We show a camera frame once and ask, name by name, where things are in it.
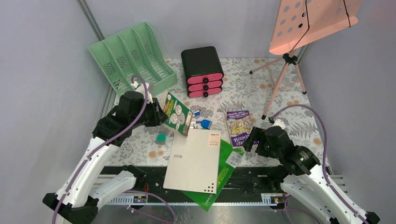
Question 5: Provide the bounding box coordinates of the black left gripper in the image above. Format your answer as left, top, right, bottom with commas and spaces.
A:
131, 97, 169, 129

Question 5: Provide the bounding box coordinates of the green 104-storey treehouse book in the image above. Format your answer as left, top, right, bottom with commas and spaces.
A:
161, 92, 193, 137

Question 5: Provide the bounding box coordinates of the purple 52-storey treehouse book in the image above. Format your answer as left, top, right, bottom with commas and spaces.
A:
225, 110, 253, 148

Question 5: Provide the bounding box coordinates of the white AVE notebook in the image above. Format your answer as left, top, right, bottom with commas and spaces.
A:
163, 129, 221, 194

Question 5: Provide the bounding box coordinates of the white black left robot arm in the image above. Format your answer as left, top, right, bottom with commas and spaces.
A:
42, 81, 168, 224

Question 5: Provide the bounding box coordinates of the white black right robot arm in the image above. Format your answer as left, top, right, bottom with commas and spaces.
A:
242, 119, 380, 224

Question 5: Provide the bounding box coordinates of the green grey eraser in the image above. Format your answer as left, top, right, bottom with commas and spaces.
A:
156, 133, 166, 145

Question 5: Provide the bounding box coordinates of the green transparent plastic folder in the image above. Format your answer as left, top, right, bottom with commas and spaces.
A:
182, 140, 245, 211

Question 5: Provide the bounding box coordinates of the white marker pen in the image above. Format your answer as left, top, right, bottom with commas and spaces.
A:
190, 121, 201, 128

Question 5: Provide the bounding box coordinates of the blue capped marker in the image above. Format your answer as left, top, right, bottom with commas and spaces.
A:
193, 110, 201, 117

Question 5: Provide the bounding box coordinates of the blue whiteboard eraser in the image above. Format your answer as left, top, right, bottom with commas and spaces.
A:
200, 119, 212, 130

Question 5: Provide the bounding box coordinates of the floral table mat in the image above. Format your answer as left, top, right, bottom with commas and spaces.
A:
107, 58, 323, 166

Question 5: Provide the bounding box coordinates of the black pink drawer unit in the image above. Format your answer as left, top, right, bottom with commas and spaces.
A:
181, 46, 224, 98

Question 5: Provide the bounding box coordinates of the mint green file organizer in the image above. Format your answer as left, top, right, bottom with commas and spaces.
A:
88, 22, 177, 96

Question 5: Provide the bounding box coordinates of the pink music stand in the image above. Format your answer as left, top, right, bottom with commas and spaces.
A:
249, 0, 363, 119

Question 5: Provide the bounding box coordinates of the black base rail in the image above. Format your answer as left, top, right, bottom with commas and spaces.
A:
93, 164, 287, 209

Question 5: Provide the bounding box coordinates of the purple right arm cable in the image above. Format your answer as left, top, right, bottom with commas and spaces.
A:
272, 104, 370, 224

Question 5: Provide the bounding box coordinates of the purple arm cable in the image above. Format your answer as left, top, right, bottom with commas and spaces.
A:
272, 104, 370, 224
51, 75, 149, 224

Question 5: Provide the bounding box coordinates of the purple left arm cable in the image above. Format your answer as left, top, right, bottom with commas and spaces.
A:
51, 75, 149, 224

